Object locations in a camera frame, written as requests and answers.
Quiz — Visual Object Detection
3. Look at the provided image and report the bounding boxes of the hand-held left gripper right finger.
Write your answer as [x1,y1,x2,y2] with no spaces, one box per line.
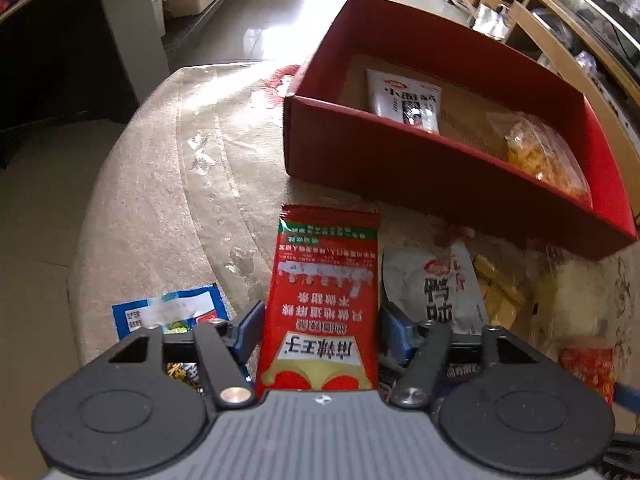
[381,301,540,409]

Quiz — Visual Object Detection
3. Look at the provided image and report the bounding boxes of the black and yellow snack packet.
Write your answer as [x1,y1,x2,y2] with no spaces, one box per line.
[165,360,206,397]

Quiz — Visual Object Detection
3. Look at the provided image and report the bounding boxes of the clear bag of yellow snacks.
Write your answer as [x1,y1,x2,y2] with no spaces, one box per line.
[486,111,593,207]

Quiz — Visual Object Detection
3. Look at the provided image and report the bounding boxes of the blue snack packet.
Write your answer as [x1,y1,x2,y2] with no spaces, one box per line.
[111,283,231,343]

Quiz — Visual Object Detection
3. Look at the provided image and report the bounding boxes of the white snack packet red label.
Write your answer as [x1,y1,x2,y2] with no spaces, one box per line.
[382,241,489,336]

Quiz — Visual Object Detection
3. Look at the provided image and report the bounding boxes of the white plastic bag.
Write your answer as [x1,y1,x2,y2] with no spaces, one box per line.
[470,2,512,39]

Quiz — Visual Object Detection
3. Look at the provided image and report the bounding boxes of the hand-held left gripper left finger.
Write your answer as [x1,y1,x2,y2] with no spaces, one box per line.
[97,300,267,409]

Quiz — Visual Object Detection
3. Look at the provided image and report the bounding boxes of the clear bag of white snacks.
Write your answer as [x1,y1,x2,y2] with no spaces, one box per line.
[530,255,617,347]

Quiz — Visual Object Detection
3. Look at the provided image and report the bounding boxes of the dark coffee table grey panels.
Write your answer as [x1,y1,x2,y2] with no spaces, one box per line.
[0,0,171,168]

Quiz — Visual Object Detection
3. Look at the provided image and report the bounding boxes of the red cardboard box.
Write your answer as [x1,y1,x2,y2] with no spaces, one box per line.
[282,0,639,261]

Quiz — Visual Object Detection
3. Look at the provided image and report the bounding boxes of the clear bag of yellow candies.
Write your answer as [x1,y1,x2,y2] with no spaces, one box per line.
[472,252,532,332]

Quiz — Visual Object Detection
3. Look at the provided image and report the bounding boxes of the wooden television stand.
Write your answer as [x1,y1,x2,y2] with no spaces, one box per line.
[445,0,640,223]

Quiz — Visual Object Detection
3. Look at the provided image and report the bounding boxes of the white snack packet black print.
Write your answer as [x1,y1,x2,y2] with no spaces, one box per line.
[366,68,444,135]

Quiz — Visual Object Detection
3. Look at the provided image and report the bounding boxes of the black television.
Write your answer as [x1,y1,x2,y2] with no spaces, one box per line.
[565,0,640,61]

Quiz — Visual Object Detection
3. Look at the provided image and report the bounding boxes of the small red patterned snack packet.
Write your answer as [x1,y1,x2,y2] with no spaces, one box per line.
[559,347,616,404]

